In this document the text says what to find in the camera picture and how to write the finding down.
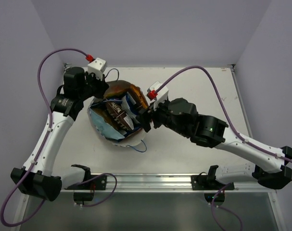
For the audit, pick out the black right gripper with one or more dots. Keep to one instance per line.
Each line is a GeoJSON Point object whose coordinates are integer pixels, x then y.
{"type": "Point", "coordinates": [145, 116]}

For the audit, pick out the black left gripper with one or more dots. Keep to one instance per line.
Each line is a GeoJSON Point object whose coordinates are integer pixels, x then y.
{"type": "Point", "coordinates": [97, 84]}

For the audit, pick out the dark blue snack bag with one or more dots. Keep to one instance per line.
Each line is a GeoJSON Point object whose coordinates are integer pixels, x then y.
{"type": "Point", "coordinates": [131, 106]}

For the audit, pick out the blue checkered paper bag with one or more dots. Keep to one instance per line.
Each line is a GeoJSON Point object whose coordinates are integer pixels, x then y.
{"type": "Point", "coordinates": [133, 139]}

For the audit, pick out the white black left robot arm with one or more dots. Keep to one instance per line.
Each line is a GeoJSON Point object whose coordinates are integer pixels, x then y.
{"type": "Point", "coordinates": [35, 177]}

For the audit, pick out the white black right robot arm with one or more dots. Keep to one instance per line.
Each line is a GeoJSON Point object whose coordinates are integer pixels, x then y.
{"type": "Point", "coordinates": [265, 165]}

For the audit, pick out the orange brown snack bag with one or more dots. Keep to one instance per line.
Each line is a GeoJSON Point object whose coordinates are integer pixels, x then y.
{"type": "Point", "coordinates": [119, 89]}

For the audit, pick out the brown kettle chips bag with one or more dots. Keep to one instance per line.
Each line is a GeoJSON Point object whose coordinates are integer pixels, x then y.
{"type": "Point", "coordinates": [119, 116]}

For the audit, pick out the light blue snack bag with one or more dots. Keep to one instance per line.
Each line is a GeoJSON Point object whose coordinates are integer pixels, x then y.
{"type": "Point", "coordinates": [103, 127]}

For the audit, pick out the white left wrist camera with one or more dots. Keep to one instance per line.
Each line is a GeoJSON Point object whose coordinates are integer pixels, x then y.
{"type": "Point", "coordinates": [96, 66]}

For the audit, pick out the aluminium mounting rail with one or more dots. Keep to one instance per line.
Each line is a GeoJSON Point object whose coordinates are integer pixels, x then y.
{"type": "Point", "coordinates": [148, 183]}

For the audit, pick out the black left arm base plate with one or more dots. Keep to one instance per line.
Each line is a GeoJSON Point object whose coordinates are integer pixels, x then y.
{"type": "Point", "coordinates": [85, 193]}

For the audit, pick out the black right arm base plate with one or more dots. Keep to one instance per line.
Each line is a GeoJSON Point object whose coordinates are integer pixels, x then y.
{"type": "Point", "coordinates": [200, 183]}

